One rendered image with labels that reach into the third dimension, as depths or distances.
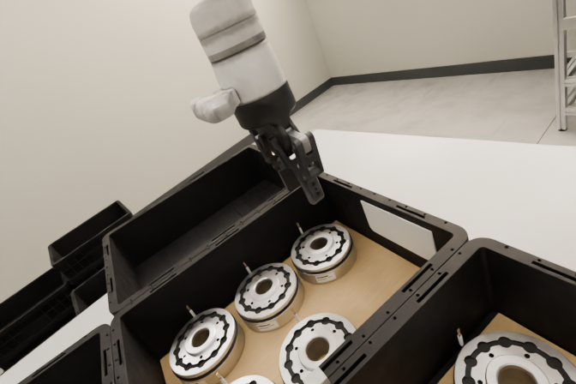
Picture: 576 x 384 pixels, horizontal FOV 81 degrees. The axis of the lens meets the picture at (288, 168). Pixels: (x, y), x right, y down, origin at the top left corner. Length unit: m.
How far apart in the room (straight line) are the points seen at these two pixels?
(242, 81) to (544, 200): 0.63
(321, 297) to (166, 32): 2.99
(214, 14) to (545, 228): 0.65
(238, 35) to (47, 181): 2.83
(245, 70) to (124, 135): 2.81
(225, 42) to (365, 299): 0.37
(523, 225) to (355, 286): 0.37
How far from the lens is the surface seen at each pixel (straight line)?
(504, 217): 0.78
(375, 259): 0.56
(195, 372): 0.52
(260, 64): 0.38
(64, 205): 3.17
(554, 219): 0.78
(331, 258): 0.54
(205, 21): 0.38
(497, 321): 0.48
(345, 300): 0.52
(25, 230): 3.20
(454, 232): 0.42
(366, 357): 0.35
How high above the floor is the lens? 1.22
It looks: 26 degrees down
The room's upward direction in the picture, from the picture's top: 25 degrees counter-clockwise
